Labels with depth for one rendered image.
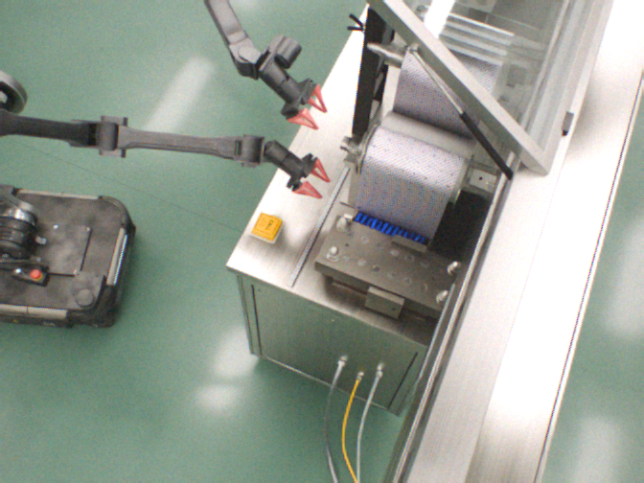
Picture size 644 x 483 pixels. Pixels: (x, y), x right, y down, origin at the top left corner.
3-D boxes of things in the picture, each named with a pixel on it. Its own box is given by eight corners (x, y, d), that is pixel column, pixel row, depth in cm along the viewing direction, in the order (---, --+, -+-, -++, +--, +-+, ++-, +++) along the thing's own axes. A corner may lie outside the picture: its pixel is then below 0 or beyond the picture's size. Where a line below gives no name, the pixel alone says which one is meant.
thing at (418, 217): (355, 210, 198) (360, 175, 181) (432, 240, 194) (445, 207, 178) (355, 212, 198) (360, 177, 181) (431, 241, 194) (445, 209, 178)
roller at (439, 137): (386, 127, 199) (392, 101, 188) (470, 158, 195) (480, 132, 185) (371, 159, 194) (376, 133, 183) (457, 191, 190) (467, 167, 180)
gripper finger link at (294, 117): (306, 139, 178) (280, 115, 174) (316, 118, 181) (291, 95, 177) (322, 132, 173) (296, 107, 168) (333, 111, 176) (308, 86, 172)
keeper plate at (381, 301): (366, 300, 196) (370, 285, 187) (399, 313, 195) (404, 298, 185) (363, 308, 195) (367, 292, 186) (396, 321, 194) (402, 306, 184)
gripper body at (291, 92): (284, 118, 174) (263, 99, 171) (300, 89, 179) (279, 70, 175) (300, 111, 169) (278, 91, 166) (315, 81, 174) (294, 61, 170)
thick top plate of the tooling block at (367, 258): (335, 224, 200) (336, 214, 195) (466, 275, 195) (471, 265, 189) (314, 269, 194) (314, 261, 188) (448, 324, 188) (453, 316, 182)
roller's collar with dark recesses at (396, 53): (391, 52, 188) (394, 34, 182) (411, 58, 187) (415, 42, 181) (382, 68, 185) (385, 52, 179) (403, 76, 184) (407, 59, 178)
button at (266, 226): (262, 215, 209) (261, 211, 207) (282, 222, 208) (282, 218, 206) (251, 233, 206) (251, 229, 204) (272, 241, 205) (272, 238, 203)
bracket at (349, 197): (343, 190, 214) (351, 131, 187) (362, 197, 213) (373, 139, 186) (337, 202, 212) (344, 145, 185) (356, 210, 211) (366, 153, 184)
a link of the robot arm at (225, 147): (95, 155, 183) (98, 114, 182) (102, 155, 189) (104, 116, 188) (256, 170, 184) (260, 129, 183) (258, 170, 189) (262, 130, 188)
